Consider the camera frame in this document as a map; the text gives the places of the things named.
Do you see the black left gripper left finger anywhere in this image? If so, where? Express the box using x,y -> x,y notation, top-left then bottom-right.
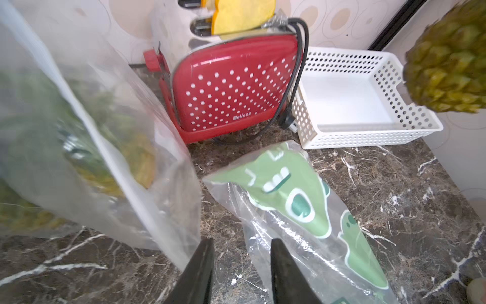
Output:
163,238 -> 215,304

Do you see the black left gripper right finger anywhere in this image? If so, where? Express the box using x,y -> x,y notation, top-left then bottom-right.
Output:
270,239 -> 321,304

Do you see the red polka-dot toaster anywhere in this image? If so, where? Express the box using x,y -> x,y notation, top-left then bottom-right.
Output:
144,1 -> 302,144

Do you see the yellow toast slice front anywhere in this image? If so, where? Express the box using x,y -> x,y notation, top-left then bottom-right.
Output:
211,0 -> 277,35

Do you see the black toaster power cable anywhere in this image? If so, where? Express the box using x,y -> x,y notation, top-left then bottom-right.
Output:
212,16 -> 310,147

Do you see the green printed zip-top bag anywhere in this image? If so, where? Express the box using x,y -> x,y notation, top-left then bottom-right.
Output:
203,140 -> 397,303

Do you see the white perforated plastic basket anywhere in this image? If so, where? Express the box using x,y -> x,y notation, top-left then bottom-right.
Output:
292,47 -> 444,149

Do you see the pineapple from green bag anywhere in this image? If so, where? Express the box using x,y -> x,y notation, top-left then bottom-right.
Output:
403,1 -> 485,113

